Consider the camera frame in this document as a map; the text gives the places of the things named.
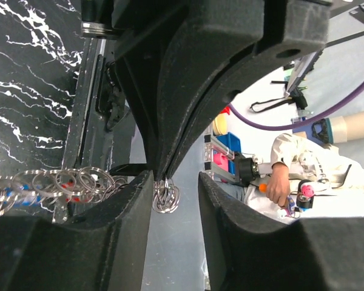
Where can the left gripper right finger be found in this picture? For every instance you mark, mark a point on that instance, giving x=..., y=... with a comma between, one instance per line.
x=246, y=250

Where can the person in white shirt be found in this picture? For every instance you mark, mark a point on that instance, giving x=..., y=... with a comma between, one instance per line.
x=307, y=181

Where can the large toothed keyring disc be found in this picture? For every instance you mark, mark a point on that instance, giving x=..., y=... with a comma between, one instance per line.
x=61, y=191

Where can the black front rail base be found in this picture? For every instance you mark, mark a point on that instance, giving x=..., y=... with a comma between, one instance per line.
x=101, y=127

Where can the cardboard tape roll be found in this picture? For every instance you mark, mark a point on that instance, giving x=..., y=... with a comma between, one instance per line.
x=342, y=129

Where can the blue plastic bin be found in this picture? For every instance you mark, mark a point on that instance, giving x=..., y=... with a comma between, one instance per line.
x=234, y=144

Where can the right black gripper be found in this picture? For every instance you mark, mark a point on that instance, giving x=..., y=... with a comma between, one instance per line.
x=180, y=63

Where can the pink object on shelf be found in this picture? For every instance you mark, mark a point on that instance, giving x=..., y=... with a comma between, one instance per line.
x=221, y=161

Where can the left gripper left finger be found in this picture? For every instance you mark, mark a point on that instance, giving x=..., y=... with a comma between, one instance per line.
x=104, y=248

